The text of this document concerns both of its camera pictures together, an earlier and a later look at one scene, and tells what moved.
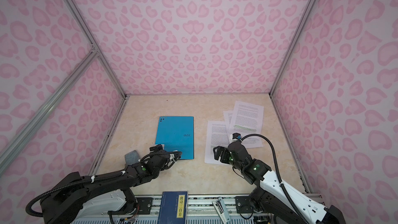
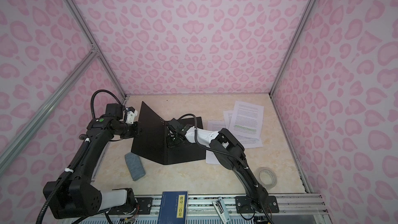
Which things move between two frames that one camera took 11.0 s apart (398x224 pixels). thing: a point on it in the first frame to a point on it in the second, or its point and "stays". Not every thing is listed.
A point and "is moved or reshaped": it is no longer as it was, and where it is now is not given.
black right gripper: x=225 y=152 to x=170 y=143
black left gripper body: x=160 y=148 to x=132 y=130
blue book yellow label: x=173 y=207 stays
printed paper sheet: x=253 y=141 stays
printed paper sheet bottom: x=216 y=136 stays
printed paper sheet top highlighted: x=246 y=119 stays
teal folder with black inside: x=176 y=133 is moved or reshaped
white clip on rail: x=222 y=210 stays
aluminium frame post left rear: x=94 y=44 stays
